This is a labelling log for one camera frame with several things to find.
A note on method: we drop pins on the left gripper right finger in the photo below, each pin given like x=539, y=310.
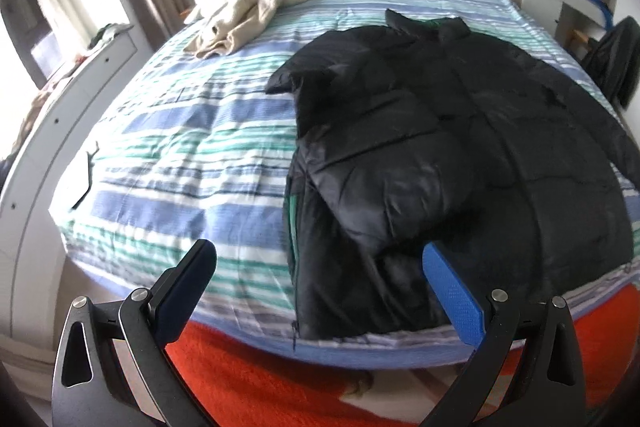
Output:
x=548, y=387

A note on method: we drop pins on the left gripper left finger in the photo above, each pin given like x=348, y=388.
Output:
x=89, y=386

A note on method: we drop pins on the black puffer jacket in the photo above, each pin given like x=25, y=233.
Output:
x=412, y=133

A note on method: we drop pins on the striped blue green bedspread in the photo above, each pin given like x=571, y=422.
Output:
x=196, y=149

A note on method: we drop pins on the black jacket on chair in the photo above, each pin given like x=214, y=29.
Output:
x=612, y=62

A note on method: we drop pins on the beige crumpled garment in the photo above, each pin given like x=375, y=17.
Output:
x=228, y=25

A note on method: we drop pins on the blue cloth on desk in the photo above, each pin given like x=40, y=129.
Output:
x=606, y=13

